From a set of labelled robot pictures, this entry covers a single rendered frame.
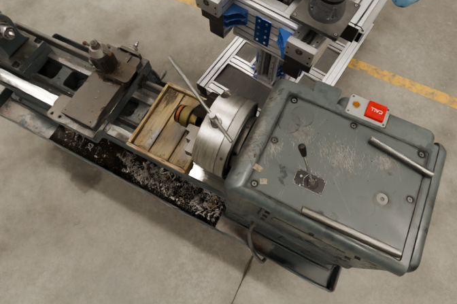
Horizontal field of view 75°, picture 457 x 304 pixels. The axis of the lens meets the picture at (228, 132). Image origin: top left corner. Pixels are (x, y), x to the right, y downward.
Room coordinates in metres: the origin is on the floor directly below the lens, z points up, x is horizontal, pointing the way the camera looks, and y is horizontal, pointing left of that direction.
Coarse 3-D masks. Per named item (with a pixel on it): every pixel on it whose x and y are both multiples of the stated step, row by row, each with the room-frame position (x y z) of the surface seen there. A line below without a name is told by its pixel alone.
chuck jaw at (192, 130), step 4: (188, 124) 0.47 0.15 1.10; (192, 124) 0.47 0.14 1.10; (188, 128) 0.46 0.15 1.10; (192, 128) 0.46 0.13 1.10; (196, 128) 0.46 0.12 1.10; (188, 132) 0.44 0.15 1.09; (192, 132) 0.44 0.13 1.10; (196, 132) 0.44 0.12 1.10; (188, 136) 0.42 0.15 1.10; (192, 136) 0.42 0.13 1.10; (196, 136) 0.42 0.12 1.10; (188, 140) 0.41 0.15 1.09; (192, 140) 0.40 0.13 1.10; (188, 144) 0.39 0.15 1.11; (192, 144) 0.39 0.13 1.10; (188, 148) 0.37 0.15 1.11; (188, 152) 0.36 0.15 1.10
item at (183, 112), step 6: (180, 108) 0.54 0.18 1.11; (186, 108) 0.53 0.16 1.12; (192, 108) 0.53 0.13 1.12; (174, 114) 0.52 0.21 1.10; (180, 114) 0.51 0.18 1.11; (186, 114) 0.51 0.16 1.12; (192, 114) 0.51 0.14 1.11; (180, 120) 0.49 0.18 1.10; (186, 120) 0.48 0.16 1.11; (192, 120) 0.48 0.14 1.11; (198, 120) 0.51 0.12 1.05; (186, 126) 0.47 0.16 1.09; (198, 126) 0.48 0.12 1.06
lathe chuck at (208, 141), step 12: (240, 96) 0.54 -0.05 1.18; (216, 108) 0.47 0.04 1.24; (228, 108) 0.47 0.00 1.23; (204, 120) 0.42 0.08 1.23; (228, 120) 0.42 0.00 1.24; (204, 132) 0.39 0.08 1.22; (216, 132) 0.38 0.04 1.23; (204, 144) 0.35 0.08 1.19; (216, 144) 0.35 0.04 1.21; (192, 156) 0.33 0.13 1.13; (204, 156) 0.32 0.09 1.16; (216, 156) 0.32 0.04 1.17; (204, 168) 0.30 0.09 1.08
